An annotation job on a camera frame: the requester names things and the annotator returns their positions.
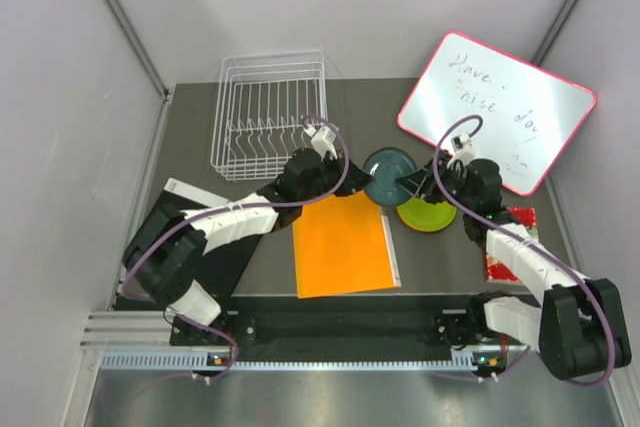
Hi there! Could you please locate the black notebook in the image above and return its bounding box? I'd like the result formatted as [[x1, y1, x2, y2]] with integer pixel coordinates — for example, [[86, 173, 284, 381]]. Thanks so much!
[[139, 178, 261, 298]]

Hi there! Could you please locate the grey slotted cable duct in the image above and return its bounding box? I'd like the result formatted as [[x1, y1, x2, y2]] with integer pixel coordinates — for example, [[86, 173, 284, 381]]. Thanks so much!
[[99, 350, 507, 372]]

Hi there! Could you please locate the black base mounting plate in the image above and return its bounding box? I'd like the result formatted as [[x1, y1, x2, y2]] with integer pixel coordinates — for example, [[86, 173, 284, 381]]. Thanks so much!
[[168, 295, 506, 348]]

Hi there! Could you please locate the dark teal ceramic plate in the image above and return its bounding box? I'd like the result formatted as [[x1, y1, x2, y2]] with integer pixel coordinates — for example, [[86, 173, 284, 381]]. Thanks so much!
[[363, 147, 417, 207]]

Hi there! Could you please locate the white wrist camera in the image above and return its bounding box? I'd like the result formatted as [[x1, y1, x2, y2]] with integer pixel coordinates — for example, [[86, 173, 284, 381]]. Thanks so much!
[[451, 133, 475, 161], [304, 125, 336, 158]]

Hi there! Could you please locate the pink framed whiteboard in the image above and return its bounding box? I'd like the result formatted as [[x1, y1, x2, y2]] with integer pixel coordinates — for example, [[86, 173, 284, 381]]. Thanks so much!
[[397, 32, 597, 197]]

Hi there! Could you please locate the white wire dish rack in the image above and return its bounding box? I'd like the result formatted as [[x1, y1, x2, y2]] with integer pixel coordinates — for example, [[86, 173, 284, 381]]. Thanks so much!
[[210, 50, 328, 181]]

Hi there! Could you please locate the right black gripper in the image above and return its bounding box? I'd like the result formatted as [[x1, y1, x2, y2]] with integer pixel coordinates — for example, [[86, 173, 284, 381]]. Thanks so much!
[[395, 156, 476, 214]]

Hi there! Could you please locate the red patterned book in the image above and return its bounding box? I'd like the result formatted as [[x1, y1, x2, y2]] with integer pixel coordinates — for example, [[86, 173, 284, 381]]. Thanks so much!
[[484, 207, 539, 285]]

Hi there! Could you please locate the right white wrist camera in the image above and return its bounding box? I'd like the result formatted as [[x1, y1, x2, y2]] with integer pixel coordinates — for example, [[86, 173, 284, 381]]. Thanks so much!
[[451, 133, 475, 161]]

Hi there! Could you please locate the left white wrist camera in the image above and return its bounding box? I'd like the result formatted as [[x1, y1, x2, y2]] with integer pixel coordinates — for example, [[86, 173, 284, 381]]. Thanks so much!
[[304, 125, 336, 158]]

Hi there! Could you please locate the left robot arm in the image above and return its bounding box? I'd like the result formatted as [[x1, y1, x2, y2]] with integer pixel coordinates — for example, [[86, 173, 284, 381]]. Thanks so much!
[[122, 148, 373, 344]]

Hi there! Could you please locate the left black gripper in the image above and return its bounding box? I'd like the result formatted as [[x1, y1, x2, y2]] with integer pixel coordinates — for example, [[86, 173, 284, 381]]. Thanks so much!
[[299, 149, 375, 204]]

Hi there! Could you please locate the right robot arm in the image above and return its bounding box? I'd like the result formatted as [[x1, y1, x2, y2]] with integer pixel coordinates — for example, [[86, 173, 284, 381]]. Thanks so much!
[[395, 156, 632, 385]]

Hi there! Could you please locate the lime green plate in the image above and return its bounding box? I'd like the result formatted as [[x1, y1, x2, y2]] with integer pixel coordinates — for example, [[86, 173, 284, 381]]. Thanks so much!
[[397, 195, 457, 231]]

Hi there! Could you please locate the orange folder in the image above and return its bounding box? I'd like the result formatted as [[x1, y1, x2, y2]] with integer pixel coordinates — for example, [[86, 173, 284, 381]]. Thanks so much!
[[292, 192, 401, 299]]

